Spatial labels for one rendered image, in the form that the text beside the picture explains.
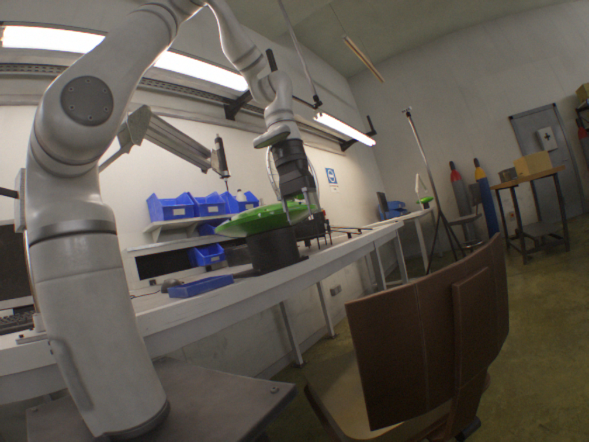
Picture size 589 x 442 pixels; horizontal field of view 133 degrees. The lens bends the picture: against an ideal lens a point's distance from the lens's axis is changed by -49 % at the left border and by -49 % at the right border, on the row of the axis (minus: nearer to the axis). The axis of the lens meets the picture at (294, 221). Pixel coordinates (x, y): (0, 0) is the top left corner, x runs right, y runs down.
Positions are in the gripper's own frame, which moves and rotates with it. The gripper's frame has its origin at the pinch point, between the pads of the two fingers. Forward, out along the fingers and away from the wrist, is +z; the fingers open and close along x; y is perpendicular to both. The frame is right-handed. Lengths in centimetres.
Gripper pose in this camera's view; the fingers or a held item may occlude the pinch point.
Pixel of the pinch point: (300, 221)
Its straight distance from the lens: 53.5
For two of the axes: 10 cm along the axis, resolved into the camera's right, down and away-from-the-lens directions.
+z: 2.4, 9.7, -0.7
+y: 5.0, -0.6, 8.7
